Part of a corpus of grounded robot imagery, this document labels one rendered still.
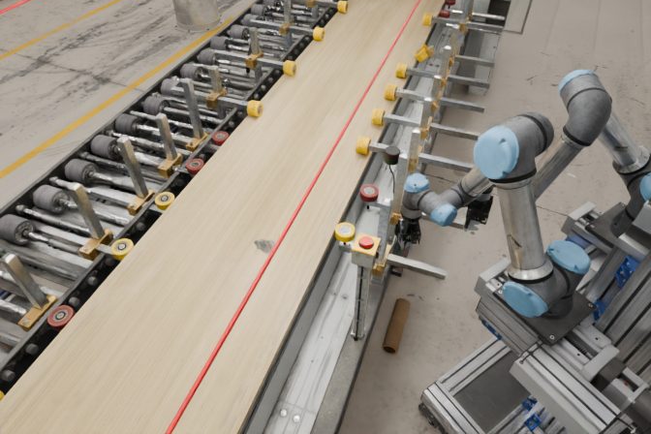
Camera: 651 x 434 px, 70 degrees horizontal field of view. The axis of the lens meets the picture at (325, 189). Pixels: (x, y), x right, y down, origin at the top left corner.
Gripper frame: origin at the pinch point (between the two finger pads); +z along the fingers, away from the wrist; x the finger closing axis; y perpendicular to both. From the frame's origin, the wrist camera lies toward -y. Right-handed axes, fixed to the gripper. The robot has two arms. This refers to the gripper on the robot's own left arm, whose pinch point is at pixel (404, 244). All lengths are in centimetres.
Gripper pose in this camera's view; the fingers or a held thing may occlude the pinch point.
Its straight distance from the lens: 182.2
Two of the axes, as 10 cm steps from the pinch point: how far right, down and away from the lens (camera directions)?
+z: 0.0, 7.3, 6.9
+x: 10.0, 0.1, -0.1
